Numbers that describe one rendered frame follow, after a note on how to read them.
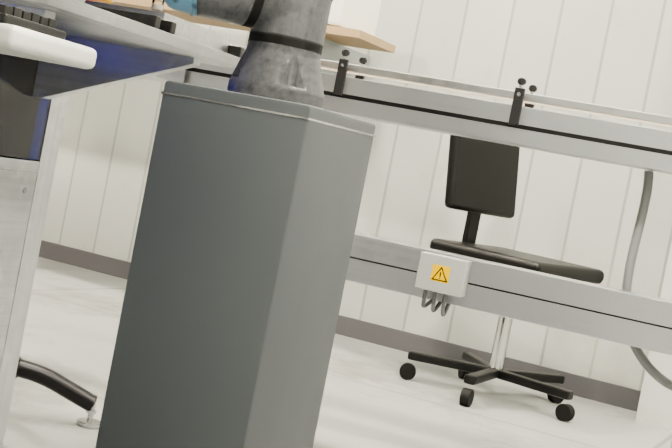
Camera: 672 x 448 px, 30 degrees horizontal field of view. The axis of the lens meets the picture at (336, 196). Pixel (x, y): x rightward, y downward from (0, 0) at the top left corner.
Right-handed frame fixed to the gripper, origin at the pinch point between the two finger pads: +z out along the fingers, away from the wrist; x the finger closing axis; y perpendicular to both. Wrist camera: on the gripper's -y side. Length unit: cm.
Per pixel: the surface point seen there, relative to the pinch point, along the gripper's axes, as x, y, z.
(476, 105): -37, 96, 6
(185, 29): -5.9, 1.4, 7.7
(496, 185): -8, 254, 23
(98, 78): 17.2, 12.9, 18.6
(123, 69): 12.1, 12.9, 16.0
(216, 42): -6.0, 14.0, 8.1
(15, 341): 32, 23, 75
